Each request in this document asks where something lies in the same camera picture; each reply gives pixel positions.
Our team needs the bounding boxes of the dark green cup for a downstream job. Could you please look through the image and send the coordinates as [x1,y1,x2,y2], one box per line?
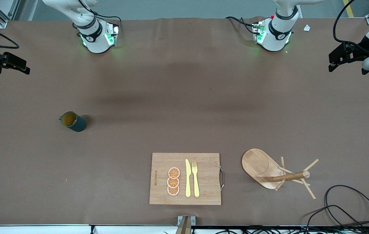
[59,111,87,132]

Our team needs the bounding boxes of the wooden mug tree stand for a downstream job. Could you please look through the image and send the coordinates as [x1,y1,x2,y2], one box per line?
[241,149,319,200]

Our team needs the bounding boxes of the bamboo cutting board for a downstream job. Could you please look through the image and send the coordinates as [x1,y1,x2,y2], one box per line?
[149,153,225,205]

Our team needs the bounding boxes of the yellow plastic fork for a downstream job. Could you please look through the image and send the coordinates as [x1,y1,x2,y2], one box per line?
[192,162,200,198]

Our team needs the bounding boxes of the yellow plastic knife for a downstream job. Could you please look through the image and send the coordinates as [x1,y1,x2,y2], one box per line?
[185,159,191,198]

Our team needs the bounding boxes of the black right base cable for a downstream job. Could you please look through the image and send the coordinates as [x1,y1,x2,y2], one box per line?
[79,0,122,33]

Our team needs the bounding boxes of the black base cable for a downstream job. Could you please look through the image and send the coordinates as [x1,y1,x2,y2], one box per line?
[79,0,122,33]
[226,16,259,35]

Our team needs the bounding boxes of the black left base cable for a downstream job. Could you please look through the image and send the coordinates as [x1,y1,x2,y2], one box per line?
[226,16,259,35]

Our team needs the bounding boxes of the black looped cable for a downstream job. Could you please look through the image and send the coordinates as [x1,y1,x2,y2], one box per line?
[301,185,369,234]

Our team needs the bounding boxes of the white table edge rail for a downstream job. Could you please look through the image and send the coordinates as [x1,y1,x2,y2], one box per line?
[0,224,177,234]

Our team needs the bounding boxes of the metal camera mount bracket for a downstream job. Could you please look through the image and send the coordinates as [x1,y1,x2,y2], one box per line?
[175,215,196,234]

